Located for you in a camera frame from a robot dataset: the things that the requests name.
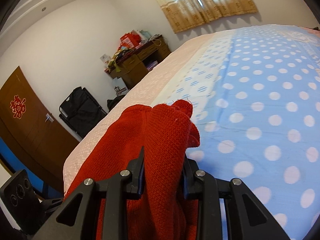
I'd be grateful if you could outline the red knitted sweater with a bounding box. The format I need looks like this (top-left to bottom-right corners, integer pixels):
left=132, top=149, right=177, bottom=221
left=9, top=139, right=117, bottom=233
left=67, top=100, right=200, bottom=239

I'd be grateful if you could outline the black device with round dials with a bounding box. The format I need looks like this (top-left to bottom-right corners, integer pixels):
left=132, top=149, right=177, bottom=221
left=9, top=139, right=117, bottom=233
left=1, top=170, right=63, bottom=236

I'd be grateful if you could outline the brown wooden door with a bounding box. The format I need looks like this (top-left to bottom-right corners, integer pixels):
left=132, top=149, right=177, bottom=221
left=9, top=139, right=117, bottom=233
left=1, top=67, right=79, bottom=193

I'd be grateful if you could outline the white paper shopping bag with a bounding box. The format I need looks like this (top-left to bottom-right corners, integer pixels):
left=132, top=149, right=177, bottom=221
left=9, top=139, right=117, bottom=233
left=112, top=77, right=129, bottom=96

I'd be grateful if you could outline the blue pink polka-dot bedspread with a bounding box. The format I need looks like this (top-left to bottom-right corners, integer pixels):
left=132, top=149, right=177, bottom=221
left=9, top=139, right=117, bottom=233
left=63, top=25, right=319, bottom=239

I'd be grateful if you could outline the dark brown wooden desk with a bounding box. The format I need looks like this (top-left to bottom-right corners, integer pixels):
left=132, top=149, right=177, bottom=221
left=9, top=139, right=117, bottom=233
left=105, top=35, right=171, bottom=89

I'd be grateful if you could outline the red gift bag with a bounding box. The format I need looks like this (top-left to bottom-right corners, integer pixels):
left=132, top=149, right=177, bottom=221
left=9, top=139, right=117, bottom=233
left=120, top=33, right=141, bottom=49

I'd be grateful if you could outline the beige patterned window curtain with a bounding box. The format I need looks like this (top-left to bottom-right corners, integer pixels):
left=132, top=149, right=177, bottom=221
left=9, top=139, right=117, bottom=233
left=156, top=0, right=258, bottom=33

